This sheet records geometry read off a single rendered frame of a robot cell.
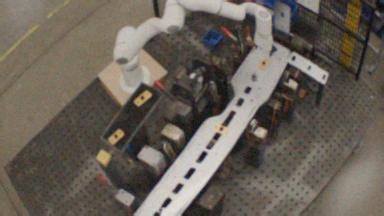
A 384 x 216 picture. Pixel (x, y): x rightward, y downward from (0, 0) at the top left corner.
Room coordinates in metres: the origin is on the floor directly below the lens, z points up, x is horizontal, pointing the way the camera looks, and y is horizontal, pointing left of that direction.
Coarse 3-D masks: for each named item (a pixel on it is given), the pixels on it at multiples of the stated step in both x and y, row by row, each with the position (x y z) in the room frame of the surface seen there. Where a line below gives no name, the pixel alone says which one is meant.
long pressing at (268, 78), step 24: (240, 72) 1.48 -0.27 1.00; (264, 72) 1.47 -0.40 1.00; (240, 96) 1.34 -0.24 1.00; (264, 96) 1.32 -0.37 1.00; (216, 120) 1.22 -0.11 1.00; (240, 120) 1.20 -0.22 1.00; (192, 144) 1.11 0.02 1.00; (216, 144) 1.09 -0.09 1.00; (216, 168) 0.96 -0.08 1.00; (168, 192) 0.86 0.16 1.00; (192, 192) 0.84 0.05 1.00
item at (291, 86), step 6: (288, 78) 1.39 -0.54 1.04; (288, 84) 1.35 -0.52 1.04; (294, 84) 1.35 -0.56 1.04; (282, 90) 1.36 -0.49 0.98; (288, 90) 1.34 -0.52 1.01; (294, 90) 1.31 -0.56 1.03; (288, 96) 1.33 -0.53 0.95; (294, 96) 1.32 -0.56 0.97; (282, 102) 1.36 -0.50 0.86; (288, 102) 1.34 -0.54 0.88; (294, 102) 1.32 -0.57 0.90; (282, 108) 1.35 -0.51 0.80; (288, 108) 1.34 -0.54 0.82; (294, 108) 1.34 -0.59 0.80; (282, 114) 1.35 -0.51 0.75; (288, 114) 1.32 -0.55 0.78; (288, 120) 1.31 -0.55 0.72
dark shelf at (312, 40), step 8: (224, 0) 2.06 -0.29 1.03; (232, 0) 2.06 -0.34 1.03; (240, 0) 2.06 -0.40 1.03; (248, 0) 2.06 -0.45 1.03; (272, 24) 1.83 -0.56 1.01; (296, 24) 1.82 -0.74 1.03; (304, 24) 1.83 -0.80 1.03; (312, 24) 1.83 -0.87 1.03; (296, 32) 1.75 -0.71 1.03; (304, 32) 1.75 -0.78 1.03; (312, 32) 1.75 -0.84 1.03; (320, 32) 1.76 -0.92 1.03; (304, 40) 1.68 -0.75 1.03; (312, 40) 1.68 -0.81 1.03
